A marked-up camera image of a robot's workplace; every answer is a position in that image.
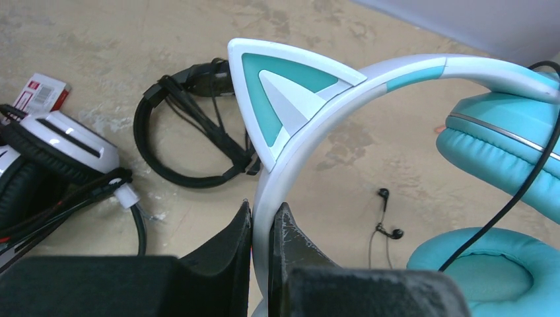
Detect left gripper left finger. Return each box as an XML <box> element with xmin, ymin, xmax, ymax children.
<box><xmin>1</xmin><ymin>202</ymin><xmax>252</xmax><ymax>316</ymax></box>

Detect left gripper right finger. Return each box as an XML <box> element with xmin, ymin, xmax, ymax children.
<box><xmin>269</xmin><ymin>203</ymin><xmax>471</xmax><ymax>316</ymax></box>

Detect black headphones with pink mic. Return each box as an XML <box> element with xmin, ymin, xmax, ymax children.
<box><xmin>133</xmin><ymin>57</ymin><xmax>262</xmax><ymax>190</ymax></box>

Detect white and black headphones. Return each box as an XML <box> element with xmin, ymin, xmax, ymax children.
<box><xmin>1</xmin><ymin>104</ymin><xmax>147</xmax><ymax>271</ymax></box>

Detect teal cat ear headphones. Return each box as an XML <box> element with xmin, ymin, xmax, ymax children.
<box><xmin>228</xmin><ymin>38</ymin><xmax>559</xmax><ymax>316</ymax></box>

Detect black wired earbuds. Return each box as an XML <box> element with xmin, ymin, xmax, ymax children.
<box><xmin>368</xmin><ymin>61</ymin><xmax>559</xmax><ymax>272</ymax></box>

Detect small red object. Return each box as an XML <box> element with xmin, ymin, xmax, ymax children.
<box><xmin>13</xmin><ymin>73</ymin><xmax>71</xmax><ymax>114</ymax></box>

